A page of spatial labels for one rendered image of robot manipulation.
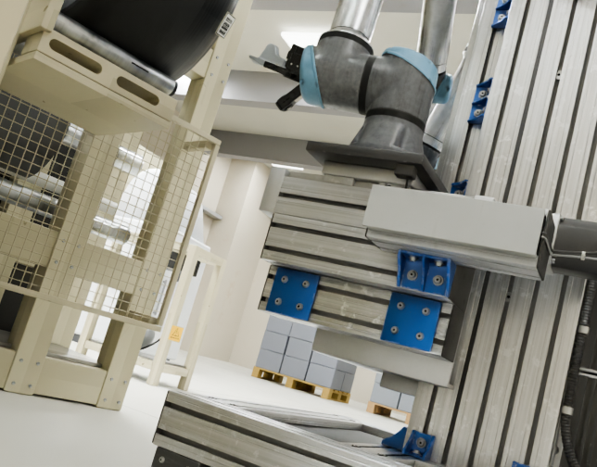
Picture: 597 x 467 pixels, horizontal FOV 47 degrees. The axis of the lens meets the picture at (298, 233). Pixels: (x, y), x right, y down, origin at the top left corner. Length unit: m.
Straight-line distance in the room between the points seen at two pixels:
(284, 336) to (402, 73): 8.06
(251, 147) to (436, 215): 10.12
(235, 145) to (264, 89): 2.80
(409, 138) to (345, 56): 0.21
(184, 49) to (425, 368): 0.97
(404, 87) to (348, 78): 0.11
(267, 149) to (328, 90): 9.64
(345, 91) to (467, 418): 0.64
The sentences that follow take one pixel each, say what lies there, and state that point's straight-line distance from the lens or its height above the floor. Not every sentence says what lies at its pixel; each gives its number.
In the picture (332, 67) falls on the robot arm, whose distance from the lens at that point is 1.34.
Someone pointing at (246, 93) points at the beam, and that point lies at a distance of 8.74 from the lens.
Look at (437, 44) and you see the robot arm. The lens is 1.67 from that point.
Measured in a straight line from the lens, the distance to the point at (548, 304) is 1.30.
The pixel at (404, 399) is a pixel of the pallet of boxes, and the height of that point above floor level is 0.27.
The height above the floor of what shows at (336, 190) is 0.64.
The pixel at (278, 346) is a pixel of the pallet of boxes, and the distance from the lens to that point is 9.27.
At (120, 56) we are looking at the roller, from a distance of 1.71.
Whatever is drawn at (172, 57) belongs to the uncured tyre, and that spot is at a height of 0.95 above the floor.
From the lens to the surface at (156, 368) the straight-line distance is 3.86.
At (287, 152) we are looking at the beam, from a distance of 10.78.
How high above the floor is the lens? 0.33
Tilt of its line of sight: 10 degrees up
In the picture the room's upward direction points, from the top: 16 degrees clockwise
